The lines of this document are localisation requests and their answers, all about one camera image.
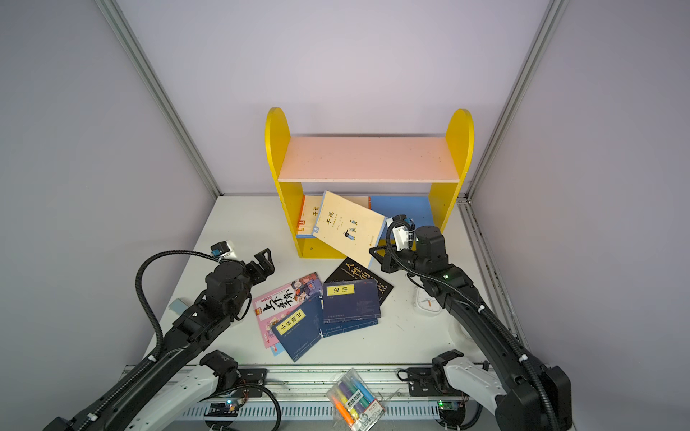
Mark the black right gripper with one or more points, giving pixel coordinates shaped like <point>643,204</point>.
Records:
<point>388,258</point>

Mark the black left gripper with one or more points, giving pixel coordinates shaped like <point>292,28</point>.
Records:
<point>256,267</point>

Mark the cream book blue edge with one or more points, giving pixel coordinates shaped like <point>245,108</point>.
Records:
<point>349,227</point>

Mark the dark blue book yellow label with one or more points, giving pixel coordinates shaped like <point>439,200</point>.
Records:
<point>351,301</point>

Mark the cream book red edge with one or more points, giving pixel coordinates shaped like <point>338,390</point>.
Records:
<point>308,216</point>

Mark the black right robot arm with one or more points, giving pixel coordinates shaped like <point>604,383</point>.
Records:
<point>520,391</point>

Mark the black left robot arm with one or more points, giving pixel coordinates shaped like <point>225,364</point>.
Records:
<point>190,335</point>

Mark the pink children's book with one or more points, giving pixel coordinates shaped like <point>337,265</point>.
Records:
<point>277,304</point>

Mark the light blue thin book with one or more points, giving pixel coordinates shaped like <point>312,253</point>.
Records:
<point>276,349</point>

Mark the black book gold lettering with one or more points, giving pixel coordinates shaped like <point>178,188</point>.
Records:
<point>349,270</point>

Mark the dark blue bottom book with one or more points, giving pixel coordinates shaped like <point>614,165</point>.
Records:
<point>300,330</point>

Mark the yellow shelf pink blue boards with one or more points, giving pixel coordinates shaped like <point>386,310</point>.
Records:
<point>442,163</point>

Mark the pack of coloured markers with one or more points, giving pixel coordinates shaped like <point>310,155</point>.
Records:
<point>355,403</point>

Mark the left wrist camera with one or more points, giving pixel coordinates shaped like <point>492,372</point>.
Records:
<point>224,250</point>

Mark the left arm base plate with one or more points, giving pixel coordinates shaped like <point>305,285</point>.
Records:
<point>228,376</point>

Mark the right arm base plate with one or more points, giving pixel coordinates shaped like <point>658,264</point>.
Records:
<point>431,381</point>

